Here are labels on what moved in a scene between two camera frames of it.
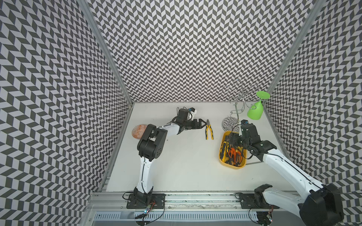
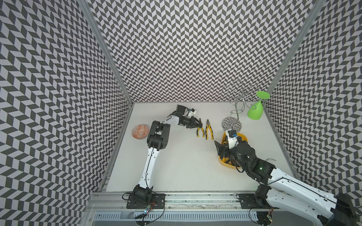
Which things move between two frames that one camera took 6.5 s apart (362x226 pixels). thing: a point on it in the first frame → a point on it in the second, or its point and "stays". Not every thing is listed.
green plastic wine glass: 255,112 stays
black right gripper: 233,139 → 219,148
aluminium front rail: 176,202 stays
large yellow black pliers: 209,125 stays
